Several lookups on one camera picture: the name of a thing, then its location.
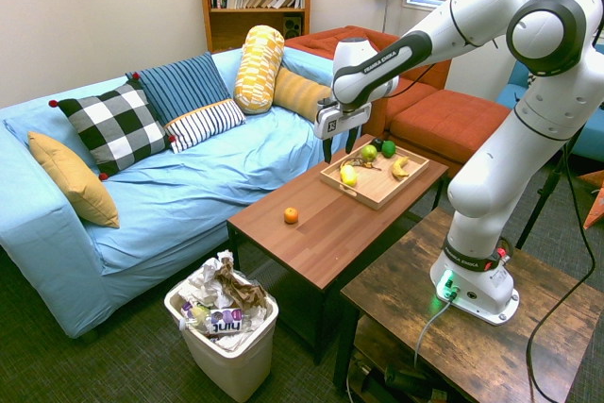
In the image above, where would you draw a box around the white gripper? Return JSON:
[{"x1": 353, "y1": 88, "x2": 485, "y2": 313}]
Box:
[{"x1": 314, "y1": 101, "x2": 372, "y2": 163}]

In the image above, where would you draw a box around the light wooden tray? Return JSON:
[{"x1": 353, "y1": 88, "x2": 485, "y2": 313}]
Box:
[{"x1": 319, "y1": 141, "x2": 431, "y2": 211}]

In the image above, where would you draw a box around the brown spotted banana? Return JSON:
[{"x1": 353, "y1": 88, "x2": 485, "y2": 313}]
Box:
[{"x1": 340, "y1": 158, "x2": 383, "y2": 172}]

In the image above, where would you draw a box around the mustard striped bolster pillow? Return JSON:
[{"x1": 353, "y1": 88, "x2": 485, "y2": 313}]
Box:
[{"x1": 272, "y1": 66, "x2": 334, "y2": 123}]

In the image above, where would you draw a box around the reddish wooden coffee table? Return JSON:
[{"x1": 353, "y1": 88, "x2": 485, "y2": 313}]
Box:
[{"x1": 226, "y1": 133, "x2": 450, "y2": 366}]

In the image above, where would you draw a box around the yellow patterned bolster pillow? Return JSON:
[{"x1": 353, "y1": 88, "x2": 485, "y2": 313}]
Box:
[{"x1": 232, "y1": 25, "x2": 286, "y2": 115}]

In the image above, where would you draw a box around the orange ottoman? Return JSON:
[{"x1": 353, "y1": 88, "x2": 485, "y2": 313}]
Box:
[{"x1": 386, "y1": 88, "x2": 512, "y2": 178}]

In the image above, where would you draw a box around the black speaker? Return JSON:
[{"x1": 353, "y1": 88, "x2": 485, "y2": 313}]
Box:
[{"x1": 282, "y1": 15, "x2": 304, "y2": 40}]

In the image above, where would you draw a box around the white navy striped pillow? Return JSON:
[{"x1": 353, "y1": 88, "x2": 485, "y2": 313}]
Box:
[{"x1": 163, "y1": 98, "x2": 247, "y2": 155}]

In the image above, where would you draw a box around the wooden bookshelf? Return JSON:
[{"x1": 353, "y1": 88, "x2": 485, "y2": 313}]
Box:
[{"x1": 193, "y1": 0, "x2": 316, "y2": 55}]

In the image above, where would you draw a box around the light blue sofa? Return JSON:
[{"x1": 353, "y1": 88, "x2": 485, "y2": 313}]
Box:
[{"x1": 0, "y1": 46, "x2": 342, "y2": 341}]

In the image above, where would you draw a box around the blue striped pillow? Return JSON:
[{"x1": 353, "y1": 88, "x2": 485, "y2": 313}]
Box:
[{"x1": 126, "y1": 51, "x2": 233, "y2": 127}]

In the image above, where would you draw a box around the crumpled brown paper bag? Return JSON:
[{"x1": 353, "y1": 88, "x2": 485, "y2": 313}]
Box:
[{"x1": 213, "y1": 256, "x2": 269, "y2": 313}]

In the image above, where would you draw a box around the crumpled white paper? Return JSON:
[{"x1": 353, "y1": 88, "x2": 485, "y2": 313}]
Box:
[{"x1": 180, "y1": 249, "x2": 238, "y2": 311}]

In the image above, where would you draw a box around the black tripod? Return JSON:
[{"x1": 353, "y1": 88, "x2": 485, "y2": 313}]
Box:
[{"x1": 514, "y1": 123, "x2": 587, "y2": 251}]

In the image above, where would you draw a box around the clear hint water bottle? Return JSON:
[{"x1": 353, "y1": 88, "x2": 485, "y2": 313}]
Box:
[{"x1": 178, "y1": 307, "x2": 247, "y2": 336}]

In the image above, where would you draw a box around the black white checkered pillow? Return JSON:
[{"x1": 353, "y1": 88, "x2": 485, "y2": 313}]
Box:
[{"x1": 48, "y1": 72, "x2": 177, "y2": 182}]

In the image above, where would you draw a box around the white trash bin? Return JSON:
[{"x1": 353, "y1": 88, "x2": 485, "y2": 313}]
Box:
[{"x1": 163, "y1": 269, "x2": 280, "y2": 403}]

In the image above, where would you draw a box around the black device under table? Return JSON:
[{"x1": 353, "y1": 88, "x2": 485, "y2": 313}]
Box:
[{"x1": 360, "y1": 363, "x2": 448, "y2": 403}]

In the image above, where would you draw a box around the rustic brown wooden table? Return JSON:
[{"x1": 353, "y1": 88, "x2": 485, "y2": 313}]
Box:
[{"x1": 332, "y1": 207, "x2": 604, "y2": 403}]

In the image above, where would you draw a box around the blue armchair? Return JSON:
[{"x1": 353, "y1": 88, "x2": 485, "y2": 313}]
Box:
[{"x1": 495, "y1": 42, "x2": 604, "y2": 164}]

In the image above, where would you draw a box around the orange triangular object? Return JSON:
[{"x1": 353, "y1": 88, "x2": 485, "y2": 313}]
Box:
[{"x1": 577, "y1": 168, "x2": 604, "y2": 231}]

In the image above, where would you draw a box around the plain mustard pillow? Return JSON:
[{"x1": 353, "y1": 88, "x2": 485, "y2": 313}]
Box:
[{"x1": 26, "y1": 130, "x2": 121, "y2": 230}]

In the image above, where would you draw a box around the grey cable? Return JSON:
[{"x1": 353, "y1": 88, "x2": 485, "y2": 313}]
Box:
[{"x1": 413, "y1": 297, "x2": 455, "y2": 369}]

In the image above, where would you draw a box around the black cable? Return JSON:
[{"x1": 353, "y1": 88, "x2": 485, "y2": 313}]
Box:
[{"x1": 525, "y1": 0, "x2": 604, "y2": 403}]

